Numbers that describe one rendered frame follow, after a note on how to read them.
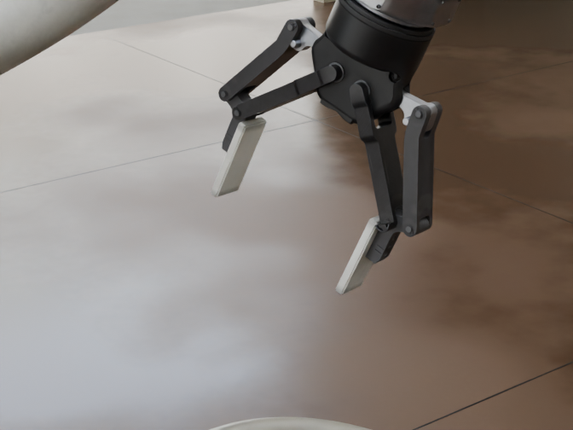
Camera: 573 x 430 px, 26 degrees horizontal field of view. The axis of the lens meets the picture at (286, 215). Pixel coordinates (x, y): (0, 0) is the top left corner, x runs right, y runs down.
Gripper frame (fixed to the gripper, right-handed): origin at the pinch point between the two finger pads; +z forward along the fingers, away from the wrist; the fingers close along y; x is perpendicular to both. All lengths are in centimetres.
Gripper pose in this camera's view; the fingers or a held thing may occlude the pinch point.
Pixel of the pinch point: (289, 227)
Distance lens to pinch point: 99.4
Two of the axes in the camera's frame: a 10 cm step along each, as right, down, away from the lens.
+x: 5.8, -2.1, 7.9
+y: 7.3, 5.6, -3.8
